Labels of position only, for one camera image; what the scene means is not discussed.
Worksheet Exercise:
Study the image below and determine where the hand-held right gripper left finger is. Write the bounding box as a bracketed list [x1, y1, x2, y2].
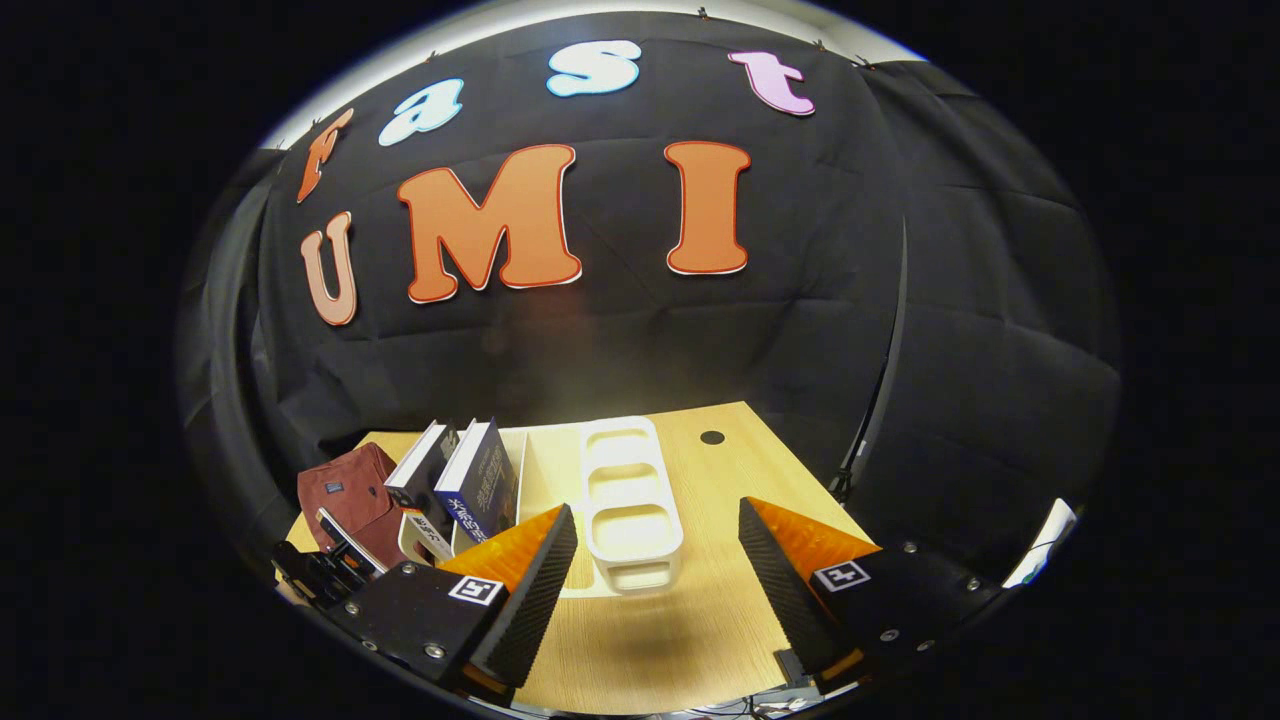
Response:
[325, 503, 579, 693]

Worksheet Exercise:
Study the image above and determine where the black stand pole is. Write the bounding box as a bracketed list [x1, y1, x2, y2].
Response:
[830, 215, 909, 506]

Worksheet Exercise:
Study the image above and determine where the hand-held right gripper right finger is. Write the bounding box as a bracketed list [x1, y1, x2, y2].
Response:
[738, 497, 1006, 693]

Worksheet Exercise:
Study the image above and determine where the dark red schoolbag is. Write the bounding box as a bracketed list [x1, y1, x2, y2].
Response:
[297, 443, 411, 571]

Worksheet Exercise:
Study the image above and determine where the blue cover book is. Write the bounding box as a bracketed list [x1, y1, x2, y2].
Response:
[435, 418, 521, 546]

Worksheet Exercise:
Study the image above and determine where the white plastic bookshelf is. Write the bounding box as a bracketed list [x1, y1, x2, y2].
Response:
[400, 415, 686, 599]

